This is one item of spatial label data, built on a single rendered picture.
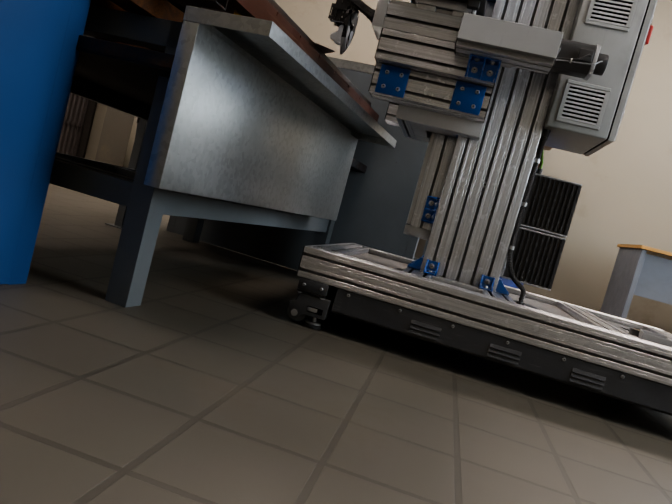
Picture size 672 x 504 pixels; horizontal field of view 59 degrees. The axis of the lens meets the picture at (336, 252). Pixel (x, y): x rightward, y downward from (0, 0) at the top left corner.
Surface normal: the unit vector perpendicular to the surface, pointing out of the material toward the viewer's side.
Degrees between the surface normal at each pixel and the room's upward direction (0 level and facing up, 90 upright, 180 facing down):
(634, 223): 90
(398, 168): 90
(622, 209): 90
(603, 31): 90
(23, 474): 0
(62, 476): 0
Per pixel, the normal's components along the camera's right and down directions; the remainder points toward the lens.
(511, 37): -0.19, 0.03
